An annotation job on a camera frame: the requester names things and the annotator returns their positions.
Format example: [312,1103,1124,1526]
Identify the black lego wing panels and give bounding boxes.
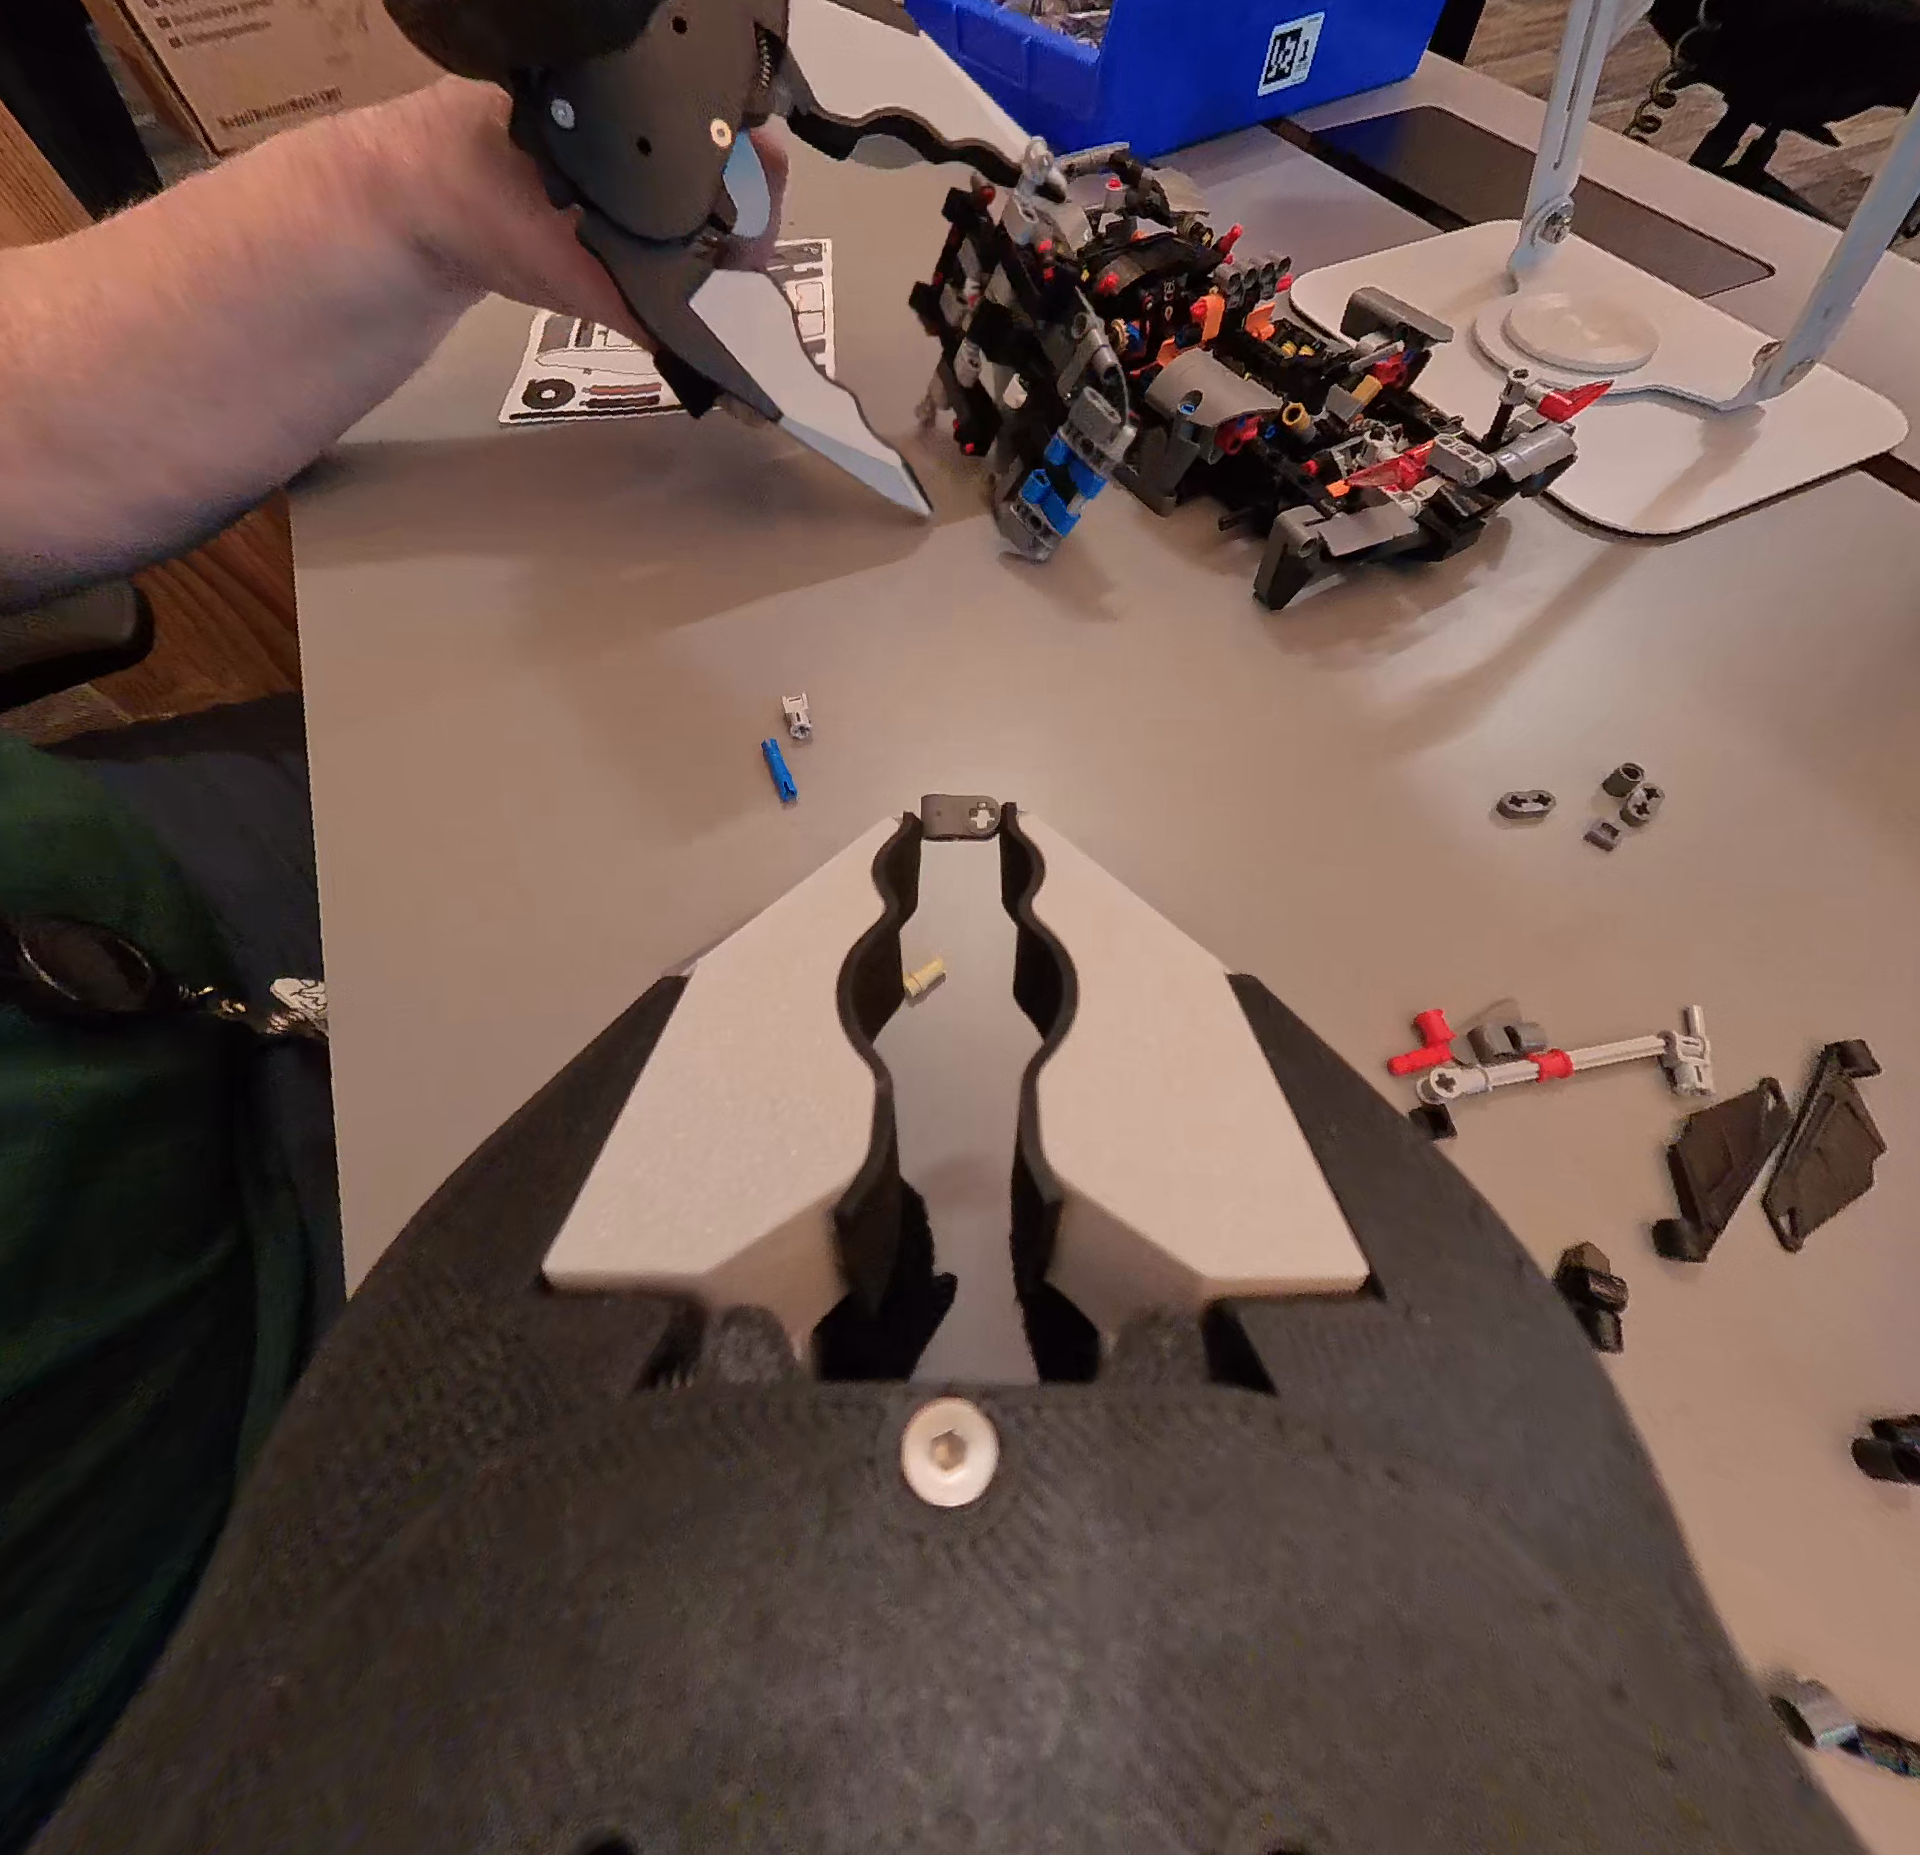
[1653,1041,1890,1262]

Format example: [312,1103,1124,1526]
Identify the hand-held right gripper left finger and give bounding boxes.
[539,813,955,1384]

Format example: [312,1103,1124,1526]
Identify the person's left hand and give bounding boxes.
[397,77,650,339]

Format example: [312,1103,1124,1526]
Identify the white metal book stand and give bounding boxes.
[1290,0,1920,541]

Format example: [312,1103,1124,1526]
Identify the large lego vehicle chassis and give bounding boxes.
[909,146,1616,612]

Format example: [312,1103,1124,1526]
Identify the brown cardboard box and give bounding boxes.
[44,0,452,158]

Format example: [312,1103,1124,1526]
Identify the blue plastic bin with tag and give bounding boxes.
[899,0,1478,161]

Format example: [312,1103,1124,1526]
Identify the wooden support post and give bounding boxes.
[0,93,303,709]

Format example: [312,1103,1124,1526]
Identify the black office chair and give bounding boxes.
[1650,0,1920,184]

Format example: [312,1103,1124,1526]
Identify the lego sub-assembly with blue parts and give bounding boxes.
[913,180,1145,558]

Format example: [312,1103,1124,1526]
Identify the person's left forearm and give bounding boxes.
[0,84,452,604]

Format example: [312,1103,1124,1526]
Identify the printed marker sheet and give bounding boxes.
[499,239,836,427]

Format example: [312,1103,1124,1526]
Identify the black coiled cable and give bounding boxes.
[1626,0,1720,147]

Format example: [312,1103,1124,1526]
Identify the person's green shirt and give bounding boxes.
[0,731,346,1855]

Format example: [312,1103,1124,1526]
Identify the grey and red lego rods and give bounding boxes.
[1384,1003,1716,1111]

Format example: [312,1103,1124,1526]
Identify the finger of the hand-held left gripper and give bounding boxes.
[683,267,935,522]
[781,0,1040,187]

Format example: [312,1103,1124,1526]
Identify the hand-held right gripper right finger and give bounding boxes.
[997,801,1372,1384]

